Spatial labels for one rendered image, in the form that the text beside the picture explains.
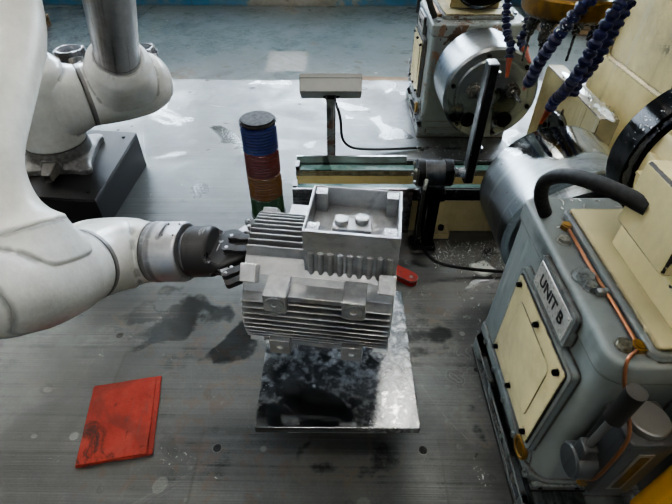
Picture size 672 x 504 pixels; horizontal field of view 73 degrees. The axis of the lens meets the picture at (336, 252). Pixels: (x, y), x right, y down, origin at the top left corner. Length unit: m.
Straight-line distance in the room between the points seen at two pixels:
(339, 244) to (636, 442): 0.37
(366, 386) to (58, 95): 0.98
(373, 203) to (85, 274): 0.37
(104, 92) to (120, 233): 0.65
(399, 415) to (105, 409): 0.51
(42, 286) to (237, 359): 0.45
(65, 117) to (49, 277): 0.79
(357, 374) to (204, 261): 0.30
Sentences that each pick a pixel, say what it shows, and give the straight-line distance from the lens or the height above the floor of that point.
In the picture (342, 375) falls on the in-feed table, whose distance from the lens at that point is 0.74.
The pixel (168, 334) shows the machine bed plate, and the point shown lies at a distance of 1.00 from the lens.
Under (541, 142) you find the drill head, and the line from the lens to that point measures 0.89.
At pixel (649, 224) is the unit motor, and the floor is 1.27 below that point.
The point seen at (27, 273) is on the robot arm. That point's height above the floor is 1.21.
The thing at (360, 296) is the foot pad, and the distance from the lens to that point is 0.56.
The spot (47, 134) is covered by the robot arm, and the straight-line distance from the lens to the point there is 1.34.
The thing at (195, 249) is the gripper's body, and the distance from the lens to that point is 0.65.
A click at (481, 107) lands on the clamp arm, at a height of 1.17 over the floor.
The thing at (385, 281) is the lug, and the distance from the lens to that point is 0.57.
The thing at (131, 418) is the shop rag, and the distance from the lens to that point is 0.90.
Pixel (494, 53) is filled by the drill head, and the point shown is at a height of 1.15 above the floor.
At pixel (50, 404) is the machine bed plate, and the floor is 0.80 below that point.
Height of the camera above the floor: 1.54
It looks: 42 degrees down
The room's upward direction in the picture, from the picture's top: straight up
